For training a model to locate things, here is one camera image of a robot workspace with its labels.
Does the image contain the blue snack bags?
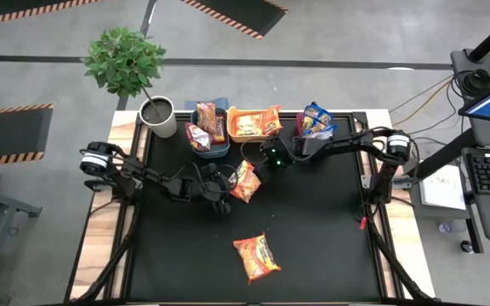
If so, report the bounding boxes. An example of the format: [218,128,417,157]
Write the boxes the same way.
[294,110,339,141]

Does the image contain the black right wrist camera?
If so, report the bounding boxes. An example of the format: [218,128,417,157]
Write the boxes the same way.
[291,135,316,157]

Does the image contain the black hazard striped floor mat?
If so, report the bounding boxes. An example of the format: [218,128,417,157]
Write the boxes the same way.
[0,103,55,167]
[179,0,289,41]
[0,0,101,29]

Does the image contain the white paper sheet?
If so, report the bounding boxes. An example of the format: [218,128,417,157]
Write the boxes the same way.
[418,164,468,212]

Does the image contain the pale round plant pot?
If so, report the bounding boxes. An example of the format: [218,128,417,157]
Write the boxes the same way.
[138,95,179,139]

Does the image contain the coiled black cable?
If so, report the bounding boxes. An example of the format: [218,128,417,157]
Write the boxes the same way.
[457,69,490,98]

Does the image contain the green leafy potted tree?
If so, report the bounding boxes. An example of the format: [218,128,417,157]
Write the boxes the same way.
[81,25,168,122]

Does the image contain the blue plastic bin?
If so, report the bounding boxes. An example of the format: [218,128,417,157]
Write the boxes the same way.
[190,106,231,160]

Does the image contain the red Maruchan ramen packet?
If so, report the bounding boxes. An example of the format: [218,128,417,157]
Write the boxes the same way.
[195,101,219,133]
[210,114,227,144]
[185,122,213,153]

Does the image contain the orange Maruchan ramen packet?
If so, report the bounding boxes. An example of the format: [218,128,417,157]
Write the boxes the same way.
[226,159,263,205]
[260,104,284,137]
[232,231,282,286]
[233,113,267,138]

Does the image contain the grey stand base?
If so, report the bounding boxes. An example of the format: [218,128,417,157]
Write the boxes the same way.
[449,47,490,101]

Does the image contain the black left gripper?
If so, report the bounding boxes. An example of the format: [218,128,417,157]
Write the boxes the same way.
[187,162,234,216]

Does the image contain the yellow plastic bin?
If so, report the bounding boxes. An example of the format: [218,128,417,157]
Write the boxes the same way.
[226,105,281,145]

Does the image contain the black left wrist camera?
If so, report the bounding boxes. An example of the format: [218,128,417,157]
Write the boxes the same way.
[200,164,223,184]

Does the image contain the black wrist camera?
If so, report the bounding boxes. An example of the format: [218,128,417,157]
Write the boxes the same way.
[200,164,223,184]
[291,135,316,157]

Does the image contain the blue Maruchan ramen packet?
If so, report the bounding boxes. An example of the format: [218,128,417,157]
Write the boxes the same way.
[299,116,339,136]
[303,102,335,125]
[308,127,339,141]

